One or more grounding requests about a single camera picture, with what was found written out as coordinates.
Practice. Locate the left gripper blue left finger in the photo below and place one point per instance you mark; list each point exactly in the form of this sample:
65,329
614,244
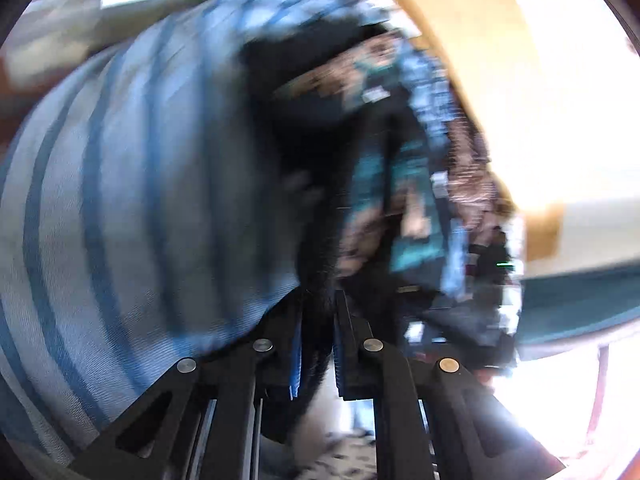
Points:
202,418

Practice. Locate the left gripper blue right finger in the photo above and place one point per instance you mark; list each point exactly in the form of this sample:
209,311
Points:
433,419

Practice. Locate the black patterned knit sweater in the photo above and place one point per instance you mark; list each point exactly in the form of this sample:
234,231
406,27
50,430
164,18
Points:
334,112

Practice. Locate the teal curtain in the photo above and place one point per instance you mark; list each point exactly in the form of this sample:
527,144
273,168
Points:
577,304

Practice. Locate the leopard print garment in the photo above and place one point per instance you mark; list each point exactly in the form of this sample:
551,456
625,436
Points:
351,458

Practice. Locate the brown striped garment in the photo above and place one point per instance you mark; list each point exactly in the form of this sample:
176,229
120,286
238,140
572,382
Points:
480,199

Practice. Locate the blue striped bed sheet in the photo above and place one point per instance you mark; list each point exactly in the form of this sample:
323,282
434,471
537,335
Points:
144,221

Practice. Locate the wooden headboard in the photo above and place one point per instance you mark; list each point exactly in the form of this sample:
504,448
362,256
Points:
492,62

